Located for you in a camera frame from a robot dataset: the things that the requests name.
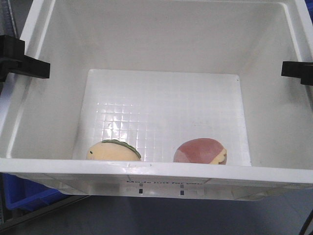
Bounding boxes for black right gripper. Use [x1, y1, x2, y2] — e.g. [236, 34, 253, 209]
[281, 61, 313, 86]

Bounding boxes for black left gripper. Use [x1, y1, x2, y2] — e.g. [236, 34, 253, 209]
[0, 35, 50, 82]

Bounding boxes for cream plush toy green trim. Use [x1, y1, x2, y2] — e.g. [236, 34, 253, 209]
[86, 140, 141, 161]

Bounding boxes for pink round plush toy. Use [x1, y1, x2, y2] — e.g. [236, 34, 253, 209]
[174, 138, 227, 165]

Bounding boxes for white plastic tote box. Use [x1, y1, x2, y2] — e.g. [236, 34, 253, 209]
[0, 0, 313, 200]

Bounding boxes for blue bin left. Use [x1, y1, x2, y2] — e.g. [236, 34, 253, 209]
[2, 173, 68, 212]

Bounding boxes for black cable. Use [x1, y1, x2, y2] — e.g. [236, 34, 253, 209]
[299, 212, 313, 235]

